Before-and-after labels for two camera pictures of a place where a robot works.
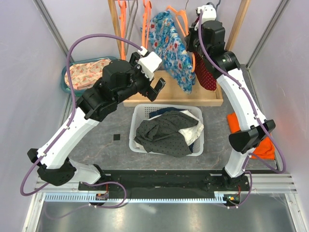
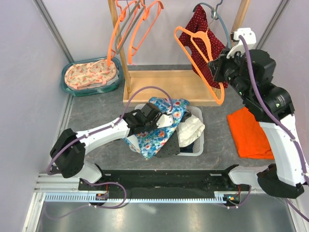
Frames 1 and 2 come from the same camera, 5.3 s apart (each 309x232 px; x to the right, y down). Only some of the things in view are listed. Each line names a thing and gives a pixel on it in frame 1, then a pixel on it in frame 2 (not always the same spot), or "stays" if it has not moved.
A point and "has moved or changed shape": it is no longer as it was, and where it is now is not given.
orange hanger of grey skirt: [147, 9] to [134, 50]
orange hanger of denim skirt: [122, 16] has moved or changed shape
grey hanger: [131, 11] has moved or changed shape
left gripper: [145, 85] to [151, 118]
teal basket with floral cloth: [84, 72] stays
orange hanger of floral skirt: [187, 32] to [204, 33]
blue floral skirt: [168, 40] to [148, 143]
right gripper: [190, 41] to [217, 70]
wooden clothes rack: [175, 92] stays
